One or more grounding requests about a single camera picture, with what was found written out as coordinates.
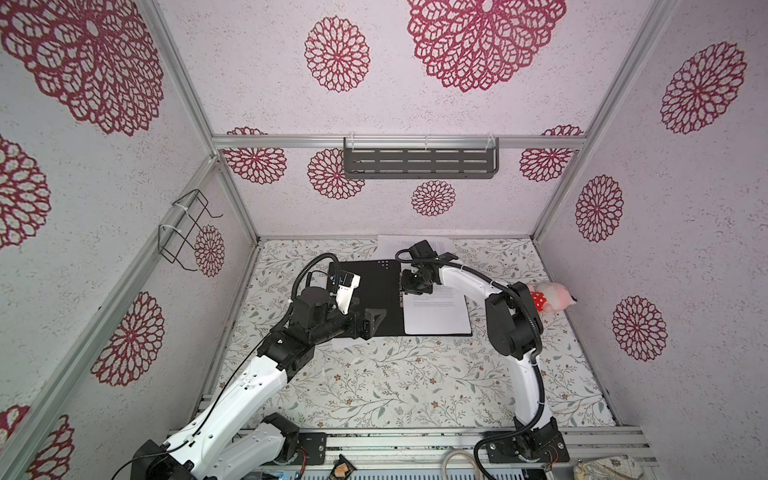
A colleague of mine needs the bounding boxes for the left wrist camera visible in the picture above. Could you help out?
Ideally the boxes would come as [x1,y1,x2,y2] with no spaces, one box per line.
[336,271,361,315]

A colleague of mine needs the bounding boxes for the grey wall shelf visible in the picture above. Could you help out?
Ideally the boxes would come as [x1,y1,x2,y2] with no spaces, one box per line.
[342,138,500,180]

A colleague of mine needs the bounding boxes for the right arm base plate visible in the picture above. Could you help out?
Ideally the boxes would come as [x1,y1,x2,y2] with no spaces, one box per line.
[482,417,571,465]

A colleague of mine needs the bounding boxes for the blue black folder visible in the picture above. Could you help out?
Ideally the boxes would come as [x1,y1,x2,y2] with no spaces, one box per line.
[320,259,474,338]

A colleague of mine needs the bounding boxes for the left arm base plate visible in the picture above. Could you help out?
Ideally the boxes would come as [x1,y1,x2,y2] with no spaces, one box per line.
[262,413,328,466]

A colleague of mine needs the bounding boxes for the patterned cloth bag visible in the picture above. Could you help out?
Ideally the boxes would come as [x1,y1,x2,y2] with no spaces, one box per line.
[573,455,645,480]

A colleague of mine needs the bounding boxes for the white cable loop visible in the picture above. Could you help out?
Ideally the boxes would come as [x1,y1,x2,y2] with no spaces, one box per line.
[440,449,483,480]

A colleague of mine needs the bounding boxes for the printed paper sheet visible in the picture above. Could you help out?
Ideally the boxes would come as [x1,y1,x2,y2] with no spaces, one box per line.
[403,285,472,336]
[371,235,455,260]

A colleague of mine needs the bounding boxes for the printed paper sheet back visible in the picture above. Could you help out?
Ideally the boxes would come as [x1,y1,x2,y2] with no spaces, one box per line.
[371,235,455,260]

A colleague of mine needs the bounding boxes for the black wire wall rack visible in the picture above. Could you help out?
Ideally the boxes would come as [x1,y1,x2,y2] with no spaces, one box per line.
[156,189,225,277]

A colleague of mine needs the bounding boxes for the pink plush toy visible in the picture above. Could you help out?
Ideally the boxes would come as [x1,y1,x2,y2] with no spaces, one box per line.
[528,282,577,313]

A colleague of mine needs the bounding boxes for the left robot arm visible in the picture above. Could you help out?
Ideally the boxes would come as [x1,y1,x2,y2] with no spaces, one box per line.
[119,286,387,479]

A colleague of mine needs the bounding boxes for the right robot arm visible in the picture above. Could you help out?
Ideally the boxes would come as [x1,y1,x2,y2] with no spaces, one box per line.
[395,240,558,450]

